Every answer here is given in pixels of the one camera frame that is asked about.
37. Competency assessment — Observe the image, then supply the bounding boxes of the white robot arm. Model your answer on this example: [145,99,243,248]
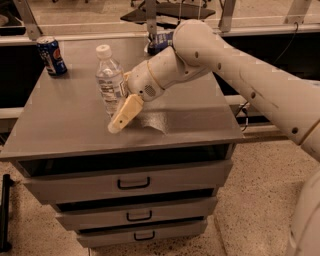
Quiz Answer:
[108,19,320,256]

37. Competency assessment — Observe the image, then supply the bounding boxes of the top grey drawer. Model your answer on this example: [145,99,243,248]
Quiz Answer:
[24,160,233,204]

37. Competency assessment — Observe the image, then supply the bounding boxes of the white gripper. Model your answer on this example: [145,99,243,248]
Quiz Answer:
[108,61,164,134]

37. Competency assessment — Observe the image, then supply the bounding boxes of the grey drawer cabinet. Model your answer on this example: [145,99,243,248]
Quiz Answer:
[1,41,242,248]

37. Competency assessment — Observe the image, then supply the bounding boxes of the grey drawer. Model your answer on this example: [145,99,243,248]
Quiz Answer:
[77,219,207,248]
[56,196,217,231]
[24,160,233,204]

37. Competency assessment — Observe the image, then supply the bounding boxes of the middle grey drawer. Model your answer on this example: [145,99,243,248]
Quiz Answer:
[56,196,217,231]

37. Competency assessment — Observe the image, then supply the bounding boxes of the bottom grey drawer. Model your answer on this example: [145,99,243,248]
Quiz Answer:
[77,219,207,248]

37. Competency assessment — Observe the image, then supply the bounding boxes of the blue chip bag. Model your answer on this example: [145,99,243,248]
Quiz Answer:
[144,31,173,56]

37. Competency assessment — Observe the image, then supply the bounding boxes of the blue soda can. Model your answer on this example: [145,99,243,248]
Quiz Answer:
[37,36,67,76]

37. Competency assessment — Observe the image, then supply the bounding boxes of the black metal stand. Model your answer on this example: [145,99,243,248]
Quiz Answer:
[0,174,14,253]

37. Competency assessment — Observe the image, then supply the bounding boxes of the clear plastic water bottle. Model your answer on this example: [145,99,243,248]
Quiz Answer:
[96,44,128,117]

